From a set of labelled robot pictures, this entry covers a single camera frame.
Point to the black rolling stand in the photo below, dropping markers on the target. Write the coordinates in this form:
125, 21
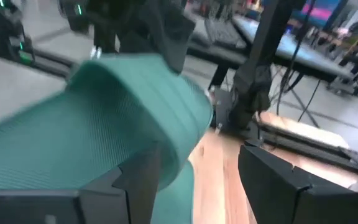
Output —
350, 93

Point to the black left table frame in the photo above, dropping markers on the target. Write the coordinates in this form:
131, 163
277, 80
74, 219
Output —
259, 62

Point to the computer monitor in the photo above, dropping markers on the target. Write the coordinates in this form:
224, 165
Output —
315, 12

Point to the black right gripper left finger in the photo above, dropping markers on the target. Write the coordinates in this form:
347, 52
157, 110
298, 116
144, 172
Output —
138, 193

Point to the black keyboard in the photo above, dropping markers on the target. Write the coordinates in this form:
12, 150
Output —
222, 31

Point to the grey side desk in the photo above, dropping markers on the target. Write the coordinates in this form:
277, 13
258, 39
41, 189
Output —
306, 56

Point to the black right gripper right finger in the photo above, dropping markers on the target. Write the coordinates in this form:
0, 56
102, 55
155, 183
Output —
275, 193

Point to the teal rubber slide sandal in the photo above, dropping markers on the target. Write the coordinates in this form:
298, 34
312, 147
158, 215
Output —
89, 124

